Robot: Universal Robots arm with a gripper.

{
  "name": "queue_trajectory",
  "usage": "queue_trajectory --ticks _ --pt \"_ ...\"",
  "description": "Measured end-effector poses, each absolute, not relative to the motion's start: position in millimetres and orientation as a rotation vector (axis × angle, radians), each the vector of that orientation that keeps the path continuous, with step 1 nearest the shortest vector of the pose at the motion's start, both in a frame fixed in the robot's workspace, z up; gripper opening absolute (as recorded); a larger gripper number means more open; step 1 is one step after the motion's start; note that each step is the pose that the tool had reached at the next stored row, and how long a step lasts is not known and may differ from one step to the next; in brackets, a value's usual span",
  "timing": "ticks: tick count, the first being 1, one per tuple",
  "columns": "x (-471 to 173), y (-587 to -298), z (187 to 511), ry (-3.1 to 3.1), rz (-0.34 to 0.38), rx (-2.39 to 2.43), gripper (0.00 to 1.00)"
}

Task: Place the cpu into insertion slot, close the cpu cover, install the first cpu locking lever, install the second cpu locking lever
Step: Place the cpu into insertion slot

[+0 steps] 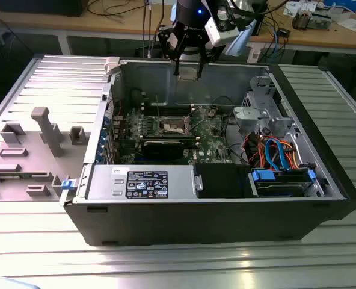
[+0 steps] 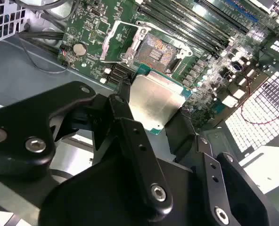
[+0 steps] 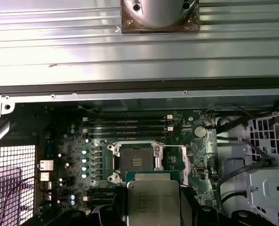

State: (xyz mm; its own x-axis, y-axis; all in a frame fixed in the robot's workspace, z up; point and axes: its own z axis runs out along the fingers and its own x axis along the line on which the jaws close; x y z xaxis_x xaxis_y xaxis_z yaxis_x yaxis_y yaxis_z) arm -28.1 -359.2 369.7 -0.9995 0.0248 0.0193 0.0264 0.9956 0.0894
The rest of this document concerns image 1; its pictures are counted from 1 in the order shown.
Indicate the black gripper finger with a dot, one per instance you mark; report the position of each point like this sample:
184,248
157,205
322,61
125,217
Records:
201,54
163,45

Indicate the silver CPU plate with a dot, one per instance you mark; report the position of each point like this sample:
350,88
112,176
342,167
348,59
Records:
188,74

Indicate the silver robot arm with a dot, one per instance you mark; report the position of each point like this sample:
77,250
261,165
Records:
241,39

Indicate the black RAM slot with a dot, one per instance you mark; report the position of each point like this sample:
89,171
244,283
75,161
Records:
169,113
166,136
191,143
169,107

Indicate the metal locking lever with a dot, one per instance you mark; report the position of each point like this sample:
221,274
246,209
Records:
158,111
202,123

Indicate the CPU socket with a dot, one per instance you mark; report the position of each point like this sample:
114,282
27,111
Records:
170,125

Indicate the wooden desk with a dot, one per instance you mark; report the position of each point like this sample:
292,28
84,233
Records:
121,27

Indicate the beige case latch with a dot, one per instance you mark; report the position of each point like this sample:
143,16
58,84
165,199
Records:
112,64

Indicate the black upright device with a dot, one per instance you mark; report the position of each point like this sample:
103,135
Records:
262,25

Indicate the grey metal disk bay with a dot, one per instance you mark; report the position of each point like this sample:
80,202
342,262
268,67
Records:
256,117

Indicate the small black adapter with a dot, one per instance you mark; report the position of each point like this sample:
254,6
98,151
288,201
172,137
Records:
284,32

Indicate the green motherboard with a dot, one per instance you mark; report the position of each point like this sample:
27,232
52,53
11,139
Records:
208,144

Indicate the black graphics card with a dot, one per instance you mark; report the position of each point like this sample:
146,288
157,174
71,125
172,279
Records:
163,150

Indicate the white printed paper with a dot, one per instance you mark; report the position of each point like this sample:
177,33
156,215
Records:
295,6

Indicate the brown wound coil device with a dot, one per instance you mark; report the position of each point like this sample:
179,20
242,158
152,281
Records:
301,21

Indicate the grey electronic module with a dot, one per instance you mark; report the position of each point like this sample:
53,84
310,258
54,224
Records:
320,21

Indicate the black plastic air shroud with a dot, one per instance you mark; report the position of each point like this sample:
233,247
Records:
220,180

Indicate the black computer box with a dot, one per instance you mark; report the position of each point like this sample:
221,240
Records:
39,7

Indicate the grey power supply unit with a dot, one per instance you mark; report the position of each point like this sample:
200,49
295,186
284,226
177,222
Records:
106,183

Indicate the blue cardboard box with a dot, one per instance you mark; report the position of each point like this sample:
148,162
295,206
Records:
343,3

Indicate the hard disk in blue carrier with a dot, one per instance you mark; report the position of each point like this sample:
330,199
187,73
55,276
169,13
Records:
280,185

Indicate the white paper sheet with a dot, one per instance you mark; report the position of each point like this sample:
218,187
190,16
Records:
354,24

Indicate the grey parts rack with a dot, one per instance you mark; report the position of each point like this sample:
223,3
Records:
45,156

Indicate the black PC case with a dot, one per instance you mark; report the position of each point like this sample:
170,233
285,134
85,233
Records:
196,222

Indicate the blue case latch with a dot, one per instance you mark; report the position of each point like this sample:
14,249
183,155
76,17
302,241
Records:
68,185

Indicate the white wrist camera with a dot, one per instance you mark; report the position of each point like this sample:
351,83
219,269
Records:
217,31

